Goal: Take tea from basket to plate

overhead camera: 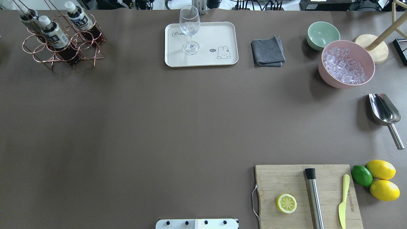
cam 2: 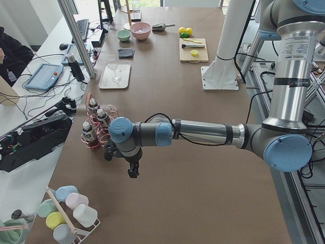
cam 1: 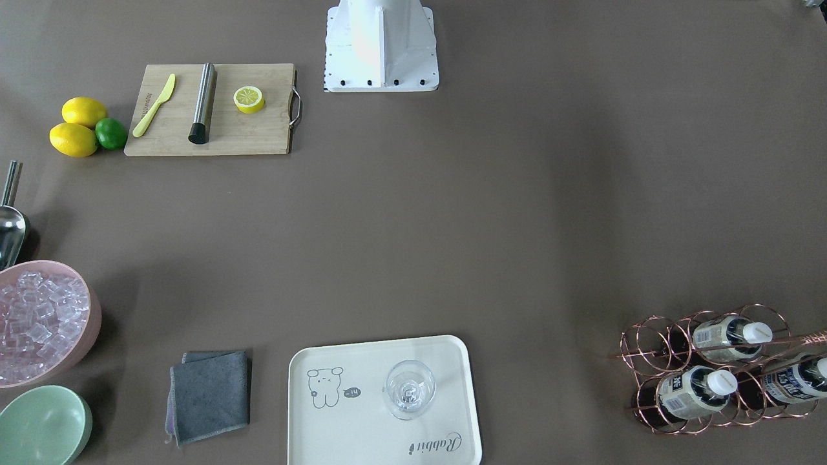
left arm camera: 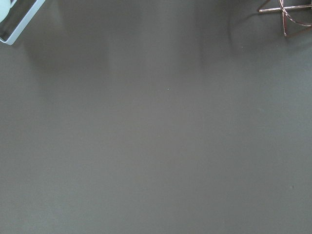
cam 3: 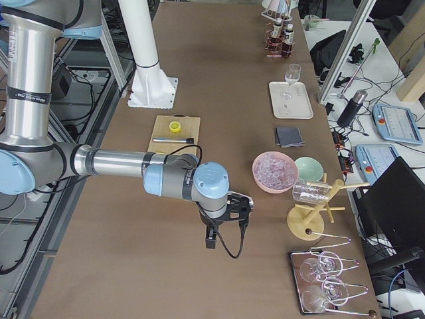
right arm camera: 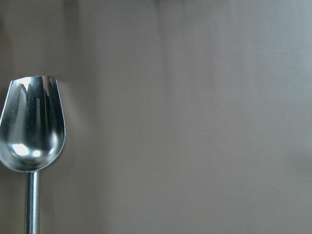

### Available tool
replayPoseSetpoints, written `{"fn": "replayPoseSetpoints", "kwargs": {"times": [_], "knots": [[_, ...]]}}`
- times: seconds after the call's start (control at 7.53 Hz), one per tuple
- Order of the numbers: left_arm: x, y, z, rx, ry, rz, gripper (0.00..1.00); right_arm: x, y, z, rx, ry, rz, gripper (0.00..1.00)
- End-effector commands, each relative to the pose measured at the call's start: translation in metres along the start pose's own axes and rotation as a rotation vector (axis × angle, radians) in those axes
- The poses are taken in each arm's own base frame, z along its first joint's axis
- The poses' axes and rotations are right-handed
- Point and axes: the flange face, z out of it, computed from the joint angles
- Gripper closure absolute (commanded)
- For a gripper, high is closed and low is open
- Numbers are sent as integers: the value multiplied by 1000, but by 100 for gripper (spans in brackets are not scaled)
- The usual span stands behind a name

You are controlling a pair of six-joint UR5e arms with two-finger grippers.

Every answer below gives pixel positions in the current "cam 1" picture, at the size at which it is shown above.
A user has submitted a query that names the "tea bottle white cap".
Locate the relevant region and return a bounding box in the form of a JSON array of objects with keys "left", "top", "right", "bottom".
[{"left": 631, "top": 367, "right": 738, "bottom": 429}]

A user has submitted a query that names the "copper wire bottle basket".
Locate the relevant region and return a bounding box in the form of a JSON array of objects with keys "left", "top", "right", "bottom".
[{"left": 617, "top": 303, "right": 825, "bottom": 435}]

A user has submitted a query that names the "tea bottle in basket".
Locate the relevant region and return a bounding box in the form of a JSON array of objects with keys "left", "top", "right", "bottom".
[{"left": 667, "top": 315, "right": 774, "bottom": 366}]

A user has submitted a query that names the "tea bottle at edge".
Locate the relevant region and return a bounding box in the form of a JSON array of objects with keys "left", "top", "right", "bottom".
[{"left": 738, "top": 353, "right": 826, "bottom": 410}]

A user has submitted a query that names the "clear wine glass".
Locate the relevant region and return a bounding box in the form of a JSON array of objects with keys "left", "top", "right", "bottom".
[{"left": 383, "top": 359, "right": 437, "bottom": 421}]

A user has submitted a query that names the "cream serving tray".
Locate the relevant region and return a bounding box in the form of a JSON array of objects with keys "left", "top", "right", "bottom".
[{"left": 288, "top": 335, "right": 483, "bottom": 464}]

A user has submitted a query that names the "half lemon slice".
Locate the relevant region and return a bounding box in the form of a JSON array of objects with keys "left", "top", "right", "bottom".
[{"left": 233, "top": 85, "right": 265, "bottom": 114}]

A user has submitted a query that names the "steel muddler black tip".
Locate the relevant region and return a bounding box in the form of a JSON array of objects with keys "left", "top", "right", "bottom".
[{"left": 188, "top": 63, "right": 216, "bottom": 145}]

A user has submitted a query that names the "bamboo cutting board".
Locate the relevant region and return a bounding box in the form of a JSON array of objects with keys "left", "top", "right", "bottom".
[{"left": 124, "top": 63, "right": 300, "bottom": 157}]

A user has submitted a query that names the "grey folded cloth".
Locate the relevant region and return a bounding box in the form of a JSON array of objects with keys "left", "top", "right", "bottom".
[{"left": 165, "top": 351, "right": 251, "bottom": 447}]

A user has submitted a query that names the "yellow plastic knife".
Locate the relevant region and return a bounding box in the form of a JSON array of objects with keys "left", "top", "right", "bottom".
[{"left": 132, "top": 74, "right": 176, "bottom": 138}]

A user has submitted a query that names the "green lime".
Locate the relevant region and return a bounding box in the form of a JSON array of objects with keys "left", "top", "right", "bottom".
[{"left": 94, "top": 118, "right": 128, "bottom": 150}]

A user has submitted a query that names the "yellow lemon lower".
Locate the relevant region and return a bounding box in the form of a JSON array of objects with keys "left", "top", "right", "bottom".
[{"left": 49, "top": 123, "right": 98, "bottom": 157}]

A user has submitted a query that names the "yellow lemon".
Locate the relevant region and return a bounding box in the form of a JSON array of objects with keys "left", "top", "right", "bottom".
[
  {"left": 61, "top": 96, "right": 109, "bottom": 129},
  {"left": 49, "top": 123, "right": 98, "bottom": 157}
]

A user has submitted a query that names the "yellow lemon upper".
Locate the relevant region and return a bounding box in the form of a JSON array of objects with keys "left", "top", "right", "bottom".
[{"left": 61, "top": 96, "right": 109, "bottom": 129}]

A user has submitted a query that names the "pink bowl of ice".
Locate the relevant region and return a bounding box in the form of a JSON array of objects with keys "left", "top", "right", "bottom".
[{"left": 1, "top": 261, "right": 101, "bottom": 389}]

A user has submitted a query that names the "steel ice scoop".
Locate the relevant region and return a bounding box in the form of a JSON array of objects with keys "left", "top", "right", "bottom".
[{"left": 1, "top": 161, "right": 29, "bottom": 271}]

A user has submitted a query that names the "green empty bowl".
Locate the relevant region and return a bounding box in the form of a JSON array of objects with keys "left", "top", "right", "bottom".
[{"left": 1, "top": 385, "right": 92, "bottom": 464}]

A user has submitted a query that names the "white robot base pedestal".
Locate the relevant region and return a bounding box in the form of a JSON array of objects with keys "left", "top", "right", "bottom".
[{"left": 323, "top": 1, "right": 440, "bottom": 92}]

